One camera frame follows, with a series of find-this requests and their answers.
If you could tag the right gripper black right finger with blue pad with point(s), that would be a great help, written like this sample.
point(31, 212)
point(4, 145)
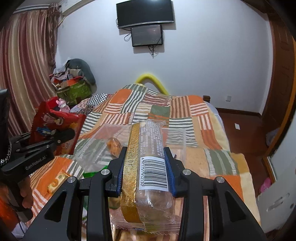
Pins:
point(210, 206)

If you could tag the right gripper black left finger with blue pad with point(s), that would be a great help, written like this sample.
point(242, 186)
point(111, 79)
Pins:
point(61, 217)

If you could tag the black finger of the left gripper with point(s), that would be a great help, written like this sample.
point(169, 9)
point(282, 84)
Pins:
point(64, 141)

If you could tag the large red snack bag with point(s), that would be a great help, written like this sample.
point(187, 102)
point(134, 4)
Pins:
point(49, 118)

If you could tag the small orange yellow snack pack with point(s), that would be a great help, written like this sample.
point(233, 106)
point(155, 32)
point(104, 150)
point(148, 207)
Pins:
point(57, 182)

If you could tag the clear pack of buns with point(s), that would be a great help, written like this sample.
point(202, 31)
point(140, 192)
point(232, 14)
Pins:
point(114, 146)

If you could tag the gold-striped clear bread pack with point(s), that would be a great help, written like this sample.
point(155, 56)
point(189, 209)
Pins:
point(145, 201)

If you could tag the person's hand holding gripper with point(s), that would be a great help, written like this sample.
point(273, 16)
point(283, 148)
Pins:
point(26, 193)

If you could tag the pink plush toy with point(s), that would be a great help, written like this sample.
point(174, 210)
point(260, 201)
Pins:
point(63, 105)

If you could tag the clear plastic storage bin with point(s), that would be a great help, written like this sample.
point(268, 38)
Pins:
point(138, 140)

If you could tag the white suitcase with stickers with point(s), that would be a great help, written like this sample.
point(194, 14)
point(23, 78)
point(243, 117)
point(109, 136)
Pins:
point(276, 203)

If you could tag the pile of clutter with green box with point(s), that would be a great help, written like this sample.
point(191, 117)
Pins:
point(74, 81)

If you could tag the yellow foam tube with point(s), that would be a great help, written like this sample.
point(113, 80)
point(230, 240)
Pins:
point(153, 80)

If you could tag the patchwork striped bed quilt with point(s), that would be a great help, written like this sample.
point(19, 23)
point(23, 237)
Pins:
point(207, 148)

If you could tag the red striped curtain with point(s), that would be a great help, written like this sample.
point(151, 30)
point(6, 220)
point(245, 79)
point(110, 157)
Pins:
point(28, 51)

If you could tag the white air conditioner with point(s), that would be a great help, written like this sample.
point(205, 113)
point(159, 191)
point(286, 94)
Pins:
point(70, 6)

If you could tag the small black wall monitor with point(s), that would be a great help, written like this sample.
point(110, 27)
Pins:
point(147, 35)

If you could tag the black wall television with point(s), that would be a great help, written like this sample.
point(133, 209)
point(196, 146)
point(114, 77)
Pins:
point(141, 12)

